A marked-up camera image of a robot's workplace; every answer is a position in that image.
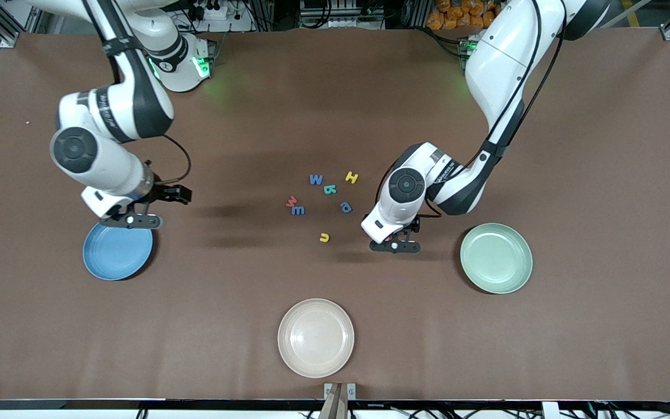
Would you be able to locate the beige round plate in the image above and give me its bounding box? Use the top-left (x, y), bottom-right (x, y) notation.
top-left (277, 299), bottom-right (355, 379)

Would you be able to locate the brown table cover sheet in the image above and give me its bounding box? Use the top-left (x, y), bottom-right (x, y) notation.
top-left (0, 28), bottom-right (670, 402)

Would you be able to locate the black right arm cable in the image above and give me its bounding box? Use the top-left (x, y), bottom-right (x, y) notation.
top-left (82, 0), bottom-right (193, 186)

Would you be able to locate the pile of orange objects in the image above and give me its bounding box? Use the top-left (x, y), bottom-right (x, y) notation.
top-left (427, 0), bottom-right (501, 31)

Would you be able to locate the white power strip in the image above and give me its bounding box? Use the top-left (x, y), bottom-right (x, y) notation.
top-left (187, 0), bottom-right (255, 33)

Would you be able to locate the blue round plate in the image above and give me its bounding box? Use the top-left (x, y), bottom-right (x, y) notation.
top-left (83, 223), bottom-right (155, 281)

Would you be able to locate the green round plate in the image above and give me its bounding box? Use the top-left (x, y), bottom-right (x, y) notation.
top-left (460, 223), bottom-right (533, 294)

